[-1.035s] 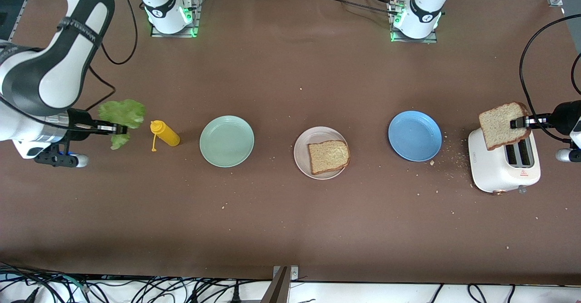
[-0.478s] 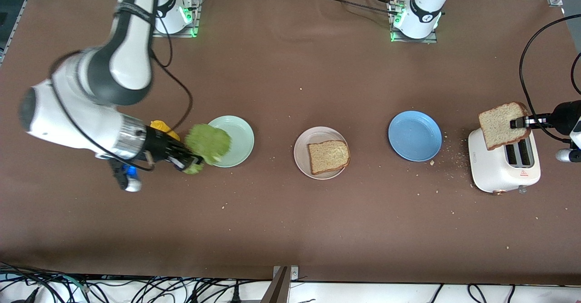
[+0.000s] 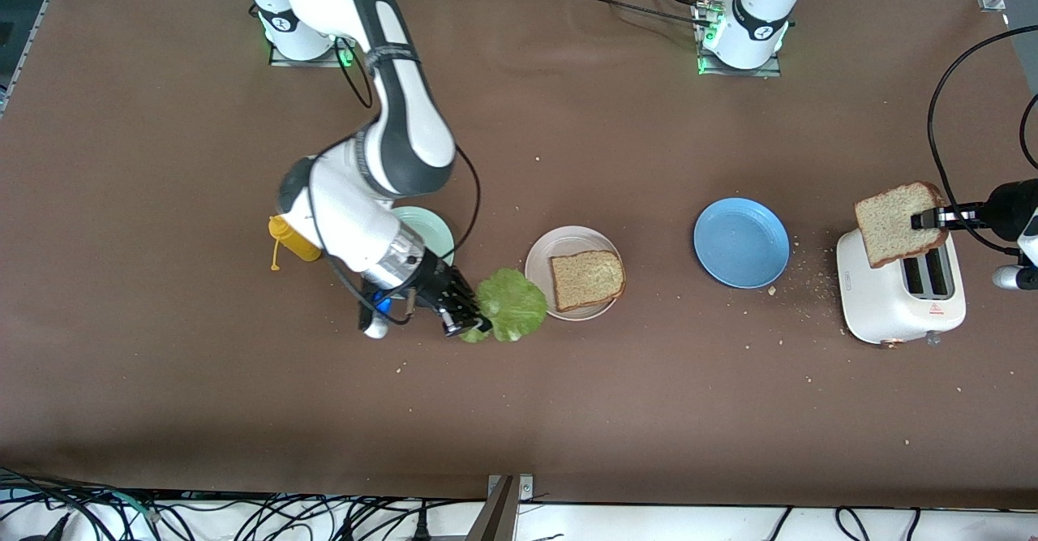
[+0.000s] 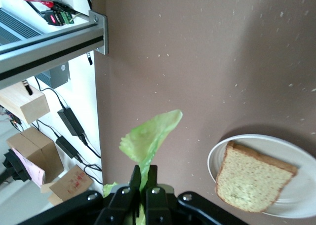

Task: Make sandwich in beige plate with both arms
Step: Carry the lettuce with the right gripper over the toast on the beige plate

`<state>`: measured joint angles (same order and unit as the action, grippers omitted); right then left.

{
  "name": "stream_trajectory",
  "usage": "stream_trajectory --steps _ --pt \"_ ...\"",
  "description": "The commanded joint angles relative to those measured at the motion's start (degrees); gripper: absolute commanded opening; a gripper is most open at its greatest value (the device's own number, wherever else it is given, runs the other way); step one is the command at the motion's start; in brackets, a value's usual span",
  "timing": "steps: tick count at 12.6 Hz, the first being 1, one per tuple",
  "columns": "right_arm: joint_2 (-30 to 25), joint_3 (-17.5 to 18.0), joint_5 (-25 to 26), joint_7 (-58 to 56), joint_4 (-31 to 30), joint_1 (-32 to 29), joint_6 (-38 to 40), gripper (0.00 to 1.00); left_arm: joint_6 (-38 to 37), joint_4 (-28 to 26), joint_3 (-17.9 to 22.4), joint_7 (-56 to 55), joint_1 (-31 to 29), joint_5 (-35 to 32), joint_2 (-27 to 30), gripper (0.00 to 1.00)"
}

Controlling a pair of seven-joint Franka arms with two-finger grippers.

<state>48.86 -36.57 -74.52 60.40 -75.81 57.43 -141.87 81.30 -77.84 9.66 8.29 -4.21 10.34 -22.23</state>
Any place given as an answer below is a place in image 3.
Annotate green lettuce leaf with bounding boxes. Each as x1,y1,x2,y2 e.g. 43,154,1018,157
460,268,550,344

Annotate brown bread slice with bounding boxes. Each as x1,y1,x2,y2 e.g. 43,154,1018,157
550,250,627,313
854,182,950,270

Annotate yellow mustard squeeze bottle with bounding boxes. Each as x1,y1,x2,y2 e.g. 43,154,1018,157
268,215,324,273

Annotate mint green plate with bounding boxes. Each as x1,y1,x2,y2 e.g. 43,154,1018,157
389,206,456,271

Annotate beige plate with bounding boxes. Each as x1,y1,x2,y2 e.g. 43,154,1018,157
524,225,625,322

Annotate blue plate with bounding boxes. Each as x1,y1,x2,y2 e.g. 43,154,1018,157
693,197,791,290

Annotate white toaster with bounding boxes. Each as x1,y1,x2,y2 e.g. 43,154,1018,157
837,226,967,348

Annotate grey metal strut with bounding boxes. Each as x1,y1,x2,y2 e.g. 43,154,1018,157
466,476,517,541

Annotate brown table cover sheet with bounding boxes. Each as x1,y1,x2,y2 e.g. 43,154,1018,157
0,0,1038,511

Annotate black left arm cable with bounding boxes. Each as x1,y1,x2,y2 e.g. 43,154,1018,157
926,24,1038,255

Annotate silver mounting bracket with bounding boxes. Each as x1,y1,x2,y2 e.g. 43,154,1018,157
488,474,534,503

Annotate tangled black floor cables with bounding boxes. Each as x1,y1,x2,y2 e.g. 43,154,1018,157
0,466,487,541

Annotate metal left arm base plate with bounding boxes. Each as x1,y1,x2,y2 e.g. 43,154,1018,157
692,0,783,79

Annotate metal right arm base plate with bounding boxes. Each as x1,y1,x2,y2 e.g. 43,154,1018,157
268,0,363,68

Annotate black base power cable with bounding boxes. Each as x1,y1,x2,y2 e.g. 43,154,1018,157
568,0,714,27

